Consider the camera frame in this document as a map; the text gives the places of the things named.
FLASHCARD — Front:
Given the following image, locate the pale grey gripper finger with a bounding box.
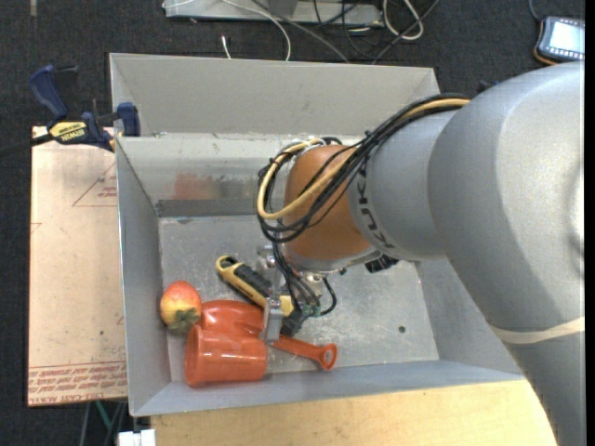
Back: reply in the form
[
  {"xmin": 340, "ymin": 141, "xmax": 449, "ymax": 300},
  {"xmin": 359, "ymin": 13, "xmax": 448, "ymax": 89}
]
[{"xmin": 263, "ymin": 296, "xmax": 284, "ymax": 343}]

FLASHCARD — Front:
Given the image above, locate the yellow and black hand tool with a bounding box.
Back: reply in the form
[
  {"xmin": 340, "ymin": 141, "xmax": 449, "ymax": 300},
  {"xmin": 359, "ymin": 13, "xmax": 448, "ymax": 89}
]
[{"xmin": 214, "ymin": 254, "xmax": 304, "ymax": 336}]

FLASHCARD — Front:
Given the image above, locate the orange plastic cup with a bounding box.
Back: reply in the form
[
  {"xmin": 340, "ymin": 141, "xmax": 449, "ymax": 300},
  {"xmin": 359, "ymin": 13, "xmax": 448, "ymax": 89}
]
[{"xmin": 183, "ymin": 323, "xmax": 270, "ymax": 388}]

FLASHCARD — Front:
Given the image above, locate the red and yellow toy apple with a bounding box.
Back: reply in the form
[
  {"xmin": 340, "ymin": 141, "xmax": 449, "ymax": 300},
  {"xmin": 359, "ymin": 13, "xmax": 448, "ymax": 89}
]
[{"xmin": 159, "ymin": 280, "xmax": 204, "ymax": 335}]

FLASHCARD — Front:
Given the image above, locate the grey metal bin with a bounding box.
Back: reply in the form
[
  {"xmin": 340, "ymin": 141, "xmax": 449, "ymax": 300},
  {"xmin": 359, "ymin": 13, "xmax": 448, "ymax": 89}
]
[{"xmin": 109, "ymin": 52, "xmax": 526, "ymax": 418}]

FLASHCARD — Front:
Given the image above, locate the brown cardboard board, red print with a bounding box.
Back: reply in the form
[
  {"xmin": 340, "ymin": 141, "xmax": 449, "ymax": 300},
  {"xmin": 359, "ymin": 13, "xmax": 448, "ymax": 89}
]
[{"xmin": 27, "ymin": 125, "xmax": 129, "ymax": 408}]

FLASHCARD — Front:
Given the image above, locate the orange scoop with handle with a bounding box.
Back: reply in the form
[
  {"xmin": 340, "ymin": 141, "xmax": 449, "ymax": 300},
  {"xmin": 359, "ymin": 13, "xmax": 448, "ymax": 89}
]
[{"xmin": 199, "ymin": 299, "xmax": 338, "ymax": 373}]

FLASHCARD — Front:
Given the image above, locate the black cylinder on white bracket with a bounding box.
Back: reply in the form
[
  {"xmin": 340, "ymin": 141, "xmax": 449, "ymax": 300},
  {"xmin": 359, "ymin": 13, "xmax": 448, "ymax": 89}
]
[{"xmin": 364, "ymin": 252, "xmax": 400, "ymax": 274}]

